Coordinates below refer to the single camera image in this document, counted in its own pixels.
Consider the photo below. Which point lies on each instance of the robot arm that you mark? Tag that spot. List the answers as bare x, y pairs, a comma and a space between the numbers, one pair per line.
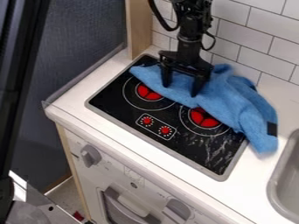
193, 17

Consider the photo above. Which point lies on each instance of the toy sink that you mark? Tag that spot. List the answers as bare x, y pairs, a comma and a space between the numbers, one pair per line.
285, 180

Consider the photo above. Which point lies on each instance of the toy stove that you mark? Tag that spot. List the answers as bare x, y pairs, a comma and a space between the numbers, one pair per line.
163, 116

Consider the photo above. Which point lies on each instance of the blue cloth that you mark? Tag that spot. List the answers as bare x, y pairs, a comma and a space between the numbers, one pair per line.
229, 99

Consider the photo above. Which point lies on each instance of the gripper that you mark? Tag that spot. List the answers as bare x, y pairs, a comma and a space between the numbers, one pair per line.
187, 58

